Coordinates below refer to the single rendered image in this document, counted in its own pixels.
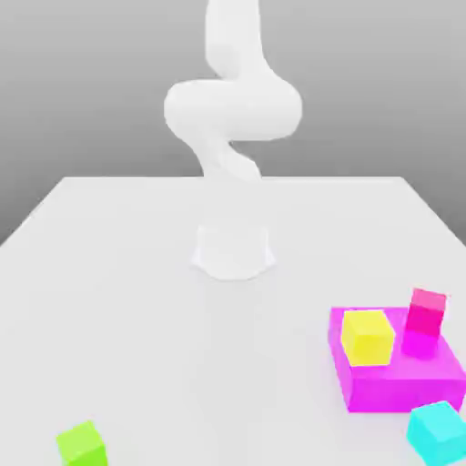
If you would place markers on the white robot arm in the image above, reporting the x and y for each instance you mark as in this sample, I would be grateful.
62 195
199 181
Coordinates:
233 109

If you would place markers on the small yellow cube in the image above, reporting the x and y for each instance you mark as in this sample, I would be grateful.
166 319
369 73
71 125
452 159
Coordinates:
367 338

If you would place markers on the small pink cube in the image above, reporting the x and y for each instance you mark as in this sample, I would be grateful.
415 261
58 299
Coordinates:
426 313

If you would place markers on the small green cube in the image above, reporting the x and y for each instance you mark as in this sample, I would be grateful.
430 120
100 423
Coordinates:
82 446

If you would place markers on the small cyan cube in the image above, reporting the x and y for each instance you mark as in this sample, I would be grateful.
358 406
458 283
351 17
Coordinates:
437 433

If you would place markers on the large magenta box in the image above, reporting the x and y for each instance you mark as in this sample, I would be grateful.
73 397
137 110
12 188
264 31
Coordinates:
400 386

